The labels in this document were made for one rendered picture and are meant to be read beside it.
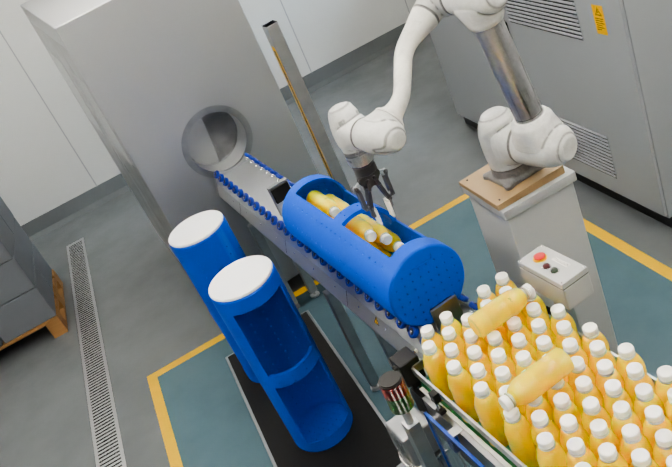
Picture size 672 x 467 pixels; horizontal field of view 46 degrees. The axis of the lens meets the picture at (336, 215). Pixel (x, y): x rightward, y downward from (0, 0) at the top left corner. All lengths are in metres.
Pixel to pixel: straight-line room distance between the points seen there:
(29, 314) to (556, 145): 4.04
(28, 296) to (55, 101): 2.24
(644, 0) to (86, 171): 5.28
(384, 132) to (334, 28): 5.50
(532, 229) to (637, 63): 1.12
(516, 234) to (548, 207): 0.16
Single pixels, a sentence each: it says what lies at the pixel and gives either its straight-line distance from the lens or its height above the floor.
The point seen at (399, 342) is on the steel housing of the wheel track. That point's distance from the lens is 2.72.
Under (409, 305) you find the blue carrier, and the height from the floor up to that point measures 1.07.
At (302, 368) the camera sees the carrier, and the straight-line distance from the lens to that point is 3.28.
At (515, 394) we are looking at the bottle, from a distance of 2.00.
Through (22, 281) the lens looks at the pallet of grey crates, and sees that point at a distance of 5.70.
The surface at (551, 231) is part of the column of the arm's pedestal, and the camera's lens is 3.09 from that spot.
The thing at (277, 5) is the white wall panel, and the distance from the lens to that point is 7.56.
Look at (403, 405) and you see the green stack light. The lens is 2.04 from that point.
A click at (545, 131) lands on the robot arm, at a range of 2.77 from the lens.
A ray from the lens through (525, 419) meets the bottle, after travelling 2.07.
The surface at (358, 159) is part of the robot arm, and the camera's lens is 2.50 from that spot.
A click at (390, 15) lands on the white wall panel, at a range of 7.98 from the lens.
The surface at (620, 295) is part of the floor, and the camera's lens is 3.98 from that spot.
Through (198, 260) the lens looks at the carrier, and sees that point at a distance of 3.63.
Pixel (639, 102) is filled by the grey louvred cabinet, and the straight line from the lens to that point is 3.91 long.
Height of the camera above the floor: 2.57
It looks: 28 degrees down
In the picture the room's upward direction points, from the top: 25 degrees counter-clockwise
